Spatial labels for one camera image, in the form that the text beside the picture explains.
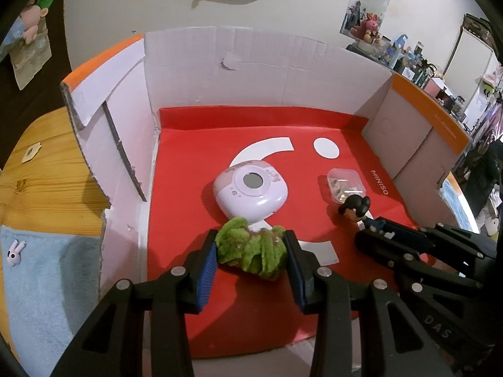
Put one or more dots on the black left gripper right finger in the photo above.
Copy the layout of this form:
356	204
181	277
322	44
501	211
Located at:
393	343

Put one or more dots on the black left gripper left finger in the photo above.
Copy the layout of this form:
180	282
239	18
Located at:
110	342

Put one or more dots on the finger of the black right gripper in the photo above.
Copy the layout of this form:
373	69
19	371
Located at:
395	241
424	256

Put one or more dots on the green fuzzy scrunchie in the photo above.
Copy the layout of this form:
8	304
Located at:
260	253

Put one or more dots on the light blue towel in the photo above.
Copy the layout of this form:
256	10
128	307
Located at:
49	294

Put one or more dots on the small clear plastic case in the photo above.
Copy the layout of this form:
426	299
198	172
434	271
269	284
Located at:
343	182

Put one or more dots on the small white bunny charm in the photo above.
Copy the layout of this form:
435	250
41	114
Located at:
14	251

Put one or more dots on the pink round device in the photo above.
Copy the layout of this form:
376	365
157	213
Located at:
253	189

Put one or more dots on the small beige sticker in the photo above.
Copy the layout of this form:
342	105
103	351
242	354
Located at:
31	152

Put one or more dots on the cardboard box red lining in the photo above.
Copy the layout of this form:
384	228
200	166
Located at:
186	128

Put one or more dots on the pink plush toys on door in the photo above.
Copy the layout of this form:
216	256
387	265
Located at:
25	26

